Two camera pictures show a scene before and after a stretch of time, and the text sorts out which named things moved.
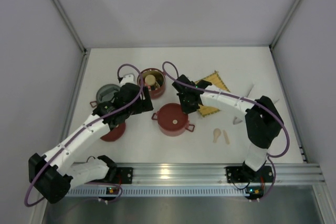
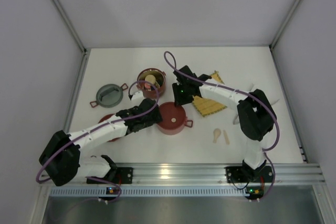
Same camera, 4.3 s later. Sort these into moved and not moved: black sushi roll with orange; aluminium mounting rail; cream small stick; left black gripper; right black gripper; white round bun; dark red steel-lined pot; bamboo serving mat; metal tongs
Moved: right black gripper; metal tongs; left black gripper
Not moved: aluminium mounting rail; cream small stick; white round bun; bamboo serving mat; dark red steel-lined pot; black sushi roll with orange
